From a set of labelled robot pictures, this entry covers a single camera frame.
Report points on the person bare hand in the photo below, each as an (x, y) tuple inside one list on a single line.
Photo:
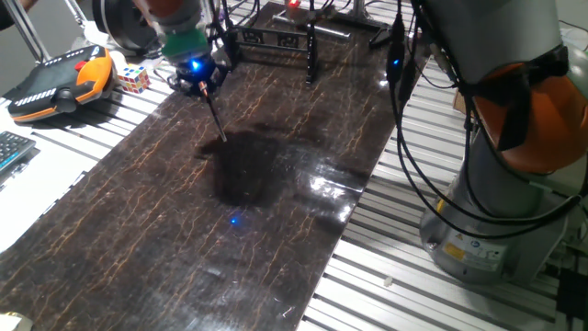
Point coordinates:
[(28, 3)]

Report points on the black round spool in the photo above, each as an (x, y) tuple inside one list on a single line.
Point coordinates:
[(119, 25)]

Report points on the black computer keyboard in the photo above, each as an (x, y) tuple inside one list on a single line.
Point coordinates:
[(14, 147)]

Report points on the black orange teach pendant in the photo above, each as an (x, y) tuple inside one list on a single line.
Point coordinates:
[(46, 78)]

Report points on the colourful puzzle cube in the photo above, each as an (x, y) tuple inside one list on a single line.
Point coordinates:
[(134, 79)]

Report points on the large white table sheet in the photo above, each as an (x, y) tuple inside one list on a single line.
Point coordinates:
[(27, 207)]

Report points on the white gold packet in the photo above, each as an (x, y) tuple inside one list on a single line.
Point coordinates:
[(14, 322)]

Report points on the open brown cardboard box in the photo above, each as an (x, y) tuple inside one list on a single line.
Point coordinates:
[(460, 102)]

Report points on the black power box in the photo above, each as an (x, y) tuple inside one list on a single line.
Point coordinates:
[(572, 294)]

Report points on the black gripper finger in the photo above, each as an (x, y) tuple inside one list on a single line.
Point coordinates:
[(219, 73), (177, 85)]

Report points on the black stand base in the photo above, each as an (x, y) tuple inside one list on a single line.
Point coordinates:
[(363, 23)]

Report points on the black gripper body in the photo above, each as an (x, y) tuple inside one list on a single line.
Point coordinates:
[(197, 73)]

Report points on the white round object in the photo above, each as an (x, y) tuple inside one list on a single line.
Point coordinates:
[(117, 59)]

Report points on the person dark sleeve arm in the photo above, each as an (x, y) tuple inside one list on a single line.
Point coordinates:
[(5, 20)]

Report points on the thin dark pen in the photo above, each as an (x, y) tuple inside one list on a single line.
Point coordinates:
[(215, 115)]

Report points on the silver orange robot arm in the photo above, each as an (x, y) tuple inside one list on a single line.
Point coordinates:
[(496, 37)]

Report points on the small white scrap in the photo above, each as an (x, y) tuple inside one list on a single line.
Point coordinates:
[(388, 281)]

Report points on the thin aluminium frame bar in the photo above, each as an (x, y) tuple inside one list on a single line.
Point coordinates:
[(75, 14)]

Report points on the black pen rack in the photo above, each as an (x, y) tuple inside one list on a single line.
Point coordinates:
[(312, 60)]

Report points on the dark marble pattern mat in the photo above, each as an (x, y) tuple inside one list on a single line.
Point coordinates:
[(184, 253)]

